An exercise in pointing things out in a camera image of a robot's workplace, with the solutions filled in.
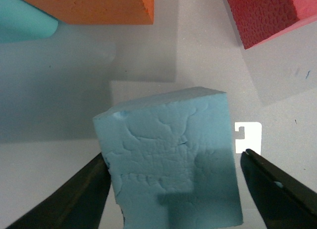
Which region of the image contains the orange foam cube left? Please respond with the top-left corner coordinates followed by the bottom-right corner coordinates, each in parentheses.
top-left (23, 0), bottom-right (154, 25)

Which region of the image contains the teal plastic bin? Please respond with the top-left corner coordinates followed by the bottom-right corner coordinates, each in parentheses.
top-left (0, 0), bottom-right (58, 43)

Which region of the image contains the red foam cube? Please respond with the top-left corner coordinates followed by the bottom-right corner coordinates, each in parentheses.
top-left (227, 0), bottom-right (317, 49)

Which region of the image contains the light blue foam cube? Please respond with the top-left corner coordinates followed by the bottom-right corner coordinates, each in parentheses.
top-left (93, 87), bottom-right (243, 229)

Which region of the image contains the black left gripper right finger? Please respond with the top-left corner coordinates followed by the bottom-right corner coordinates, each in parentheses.
top-left (240, 149), bottom-right (317, 229)

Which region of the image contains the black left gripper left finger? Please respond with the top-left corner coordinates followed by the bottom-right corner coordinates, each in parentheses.
top-left (9, 154), bottom-right (111, 229)

